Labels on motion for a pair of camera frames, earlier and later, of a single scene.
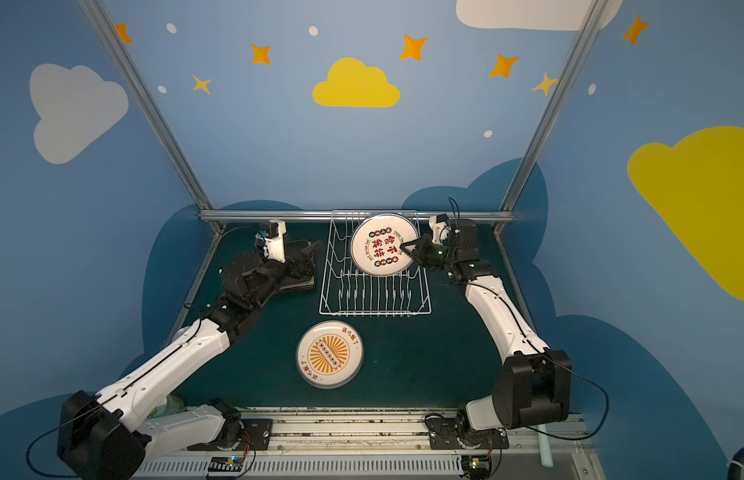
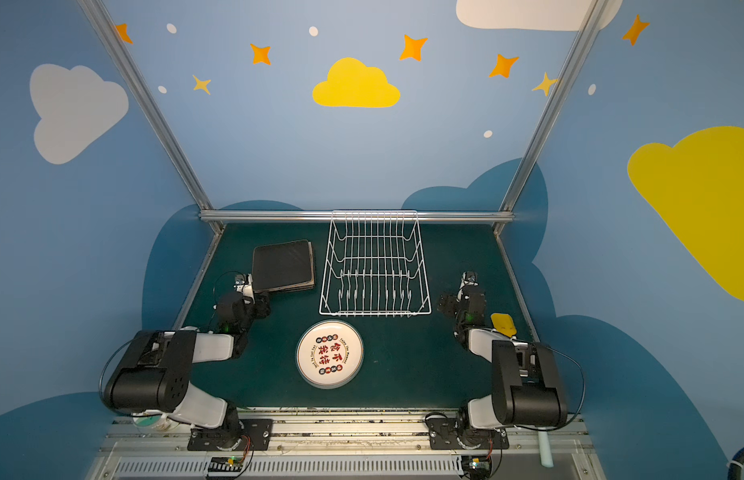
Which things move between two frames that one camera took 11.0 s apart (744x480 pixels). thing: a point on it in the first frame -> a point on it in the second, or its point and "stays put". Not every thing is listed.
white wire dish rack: x=349 y=290 stays put
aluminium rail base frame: x=372 y=444 stays put
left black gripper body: x=294 y=264 -> x=255 y=303
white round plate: x=376 y=244 -> x=330 y=354
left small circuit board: x=225 y=464 stays put
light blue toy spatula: x=545 y=450 stays put
